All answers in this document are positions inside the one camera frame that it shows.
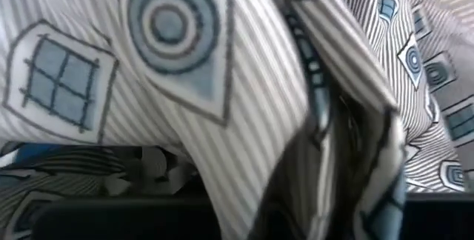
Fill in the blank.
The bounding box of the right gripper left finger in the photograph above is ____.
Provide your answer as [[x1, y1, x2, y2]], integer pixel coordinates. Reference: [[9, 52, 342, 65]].
[[31, 196, 223, 240]]

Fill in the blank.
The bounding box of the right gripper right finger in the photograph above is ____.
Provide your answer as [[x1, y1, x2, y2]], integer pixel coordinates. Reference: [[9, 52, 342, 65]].
[[401, 192, 474, 240]]

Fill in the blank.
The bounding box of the blue cloth garment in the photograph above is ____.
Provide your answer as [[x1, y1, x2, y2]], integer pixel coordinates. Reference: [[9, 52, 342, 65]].
[[10, 143, 64, 165]]

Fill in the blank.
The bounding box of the grey patterned gown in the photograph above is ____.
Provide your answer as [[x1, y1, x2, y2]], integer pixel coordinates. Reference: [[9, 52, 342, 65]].
[[0, 0, 474, 240]]

